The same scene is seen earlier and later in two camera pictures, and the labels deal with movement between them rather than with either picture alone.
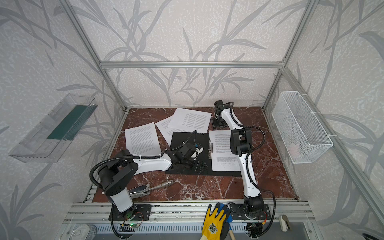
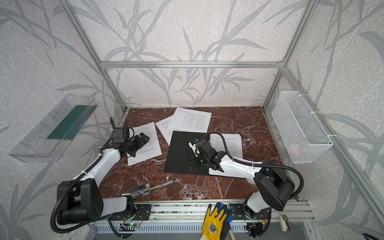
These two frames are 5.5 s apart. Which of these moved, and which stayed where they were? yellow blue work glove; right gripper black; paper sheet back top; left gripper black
Moved: right gripper black; left gripper black
Stayed: yellow blue work glove; paper sheet back top
